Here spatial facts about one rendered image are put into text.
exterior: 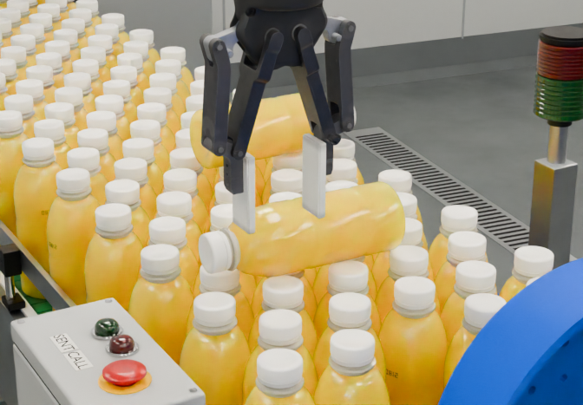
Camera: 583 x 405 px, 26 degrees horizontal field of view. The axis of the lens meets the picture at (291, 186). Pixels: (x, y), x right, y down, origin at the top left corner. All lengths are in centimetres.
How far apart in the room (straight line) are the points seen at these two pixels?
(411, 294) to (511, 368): 31
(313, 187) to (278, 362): 16
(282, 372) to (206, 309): 13
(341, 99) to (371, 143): 378
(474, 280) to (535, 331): 33
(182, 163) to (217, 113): 51
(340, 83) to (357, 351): 23
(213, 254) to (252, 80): 21
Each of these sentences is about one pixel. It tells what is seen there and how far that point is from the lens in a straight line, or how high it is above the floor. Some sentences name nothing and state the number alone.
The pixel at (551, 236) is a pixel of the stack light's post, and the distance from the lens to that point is 156.
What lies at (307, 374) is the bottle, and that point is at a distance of 115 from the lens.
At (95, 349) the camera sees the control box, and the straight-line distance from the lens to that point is 111.
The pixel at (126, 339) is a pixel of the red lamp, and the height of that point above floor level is 111.
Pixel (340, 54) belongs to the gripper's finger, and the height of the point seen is 134.
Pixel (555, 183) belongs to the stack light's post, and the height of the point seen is 108.
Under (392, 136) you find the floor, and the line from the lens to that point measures 494.
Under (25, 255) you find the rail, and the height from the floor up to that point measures 98.
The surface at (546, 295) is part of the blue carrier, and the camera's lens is 93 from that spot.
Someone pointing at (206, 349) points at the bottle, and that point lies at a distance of 117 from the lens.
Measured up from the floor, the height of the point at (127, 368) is 111.
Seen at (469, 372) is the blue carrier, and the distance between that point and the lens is 92.
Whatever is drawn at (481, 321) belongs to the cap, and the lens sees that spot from 117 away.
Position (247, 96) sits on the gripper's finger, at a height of 132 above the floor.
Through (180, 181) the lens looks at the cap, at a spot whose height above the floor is 110.
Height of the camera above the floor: 163
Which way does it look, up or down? 22 degrees down
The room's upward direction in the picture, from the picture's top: straight up
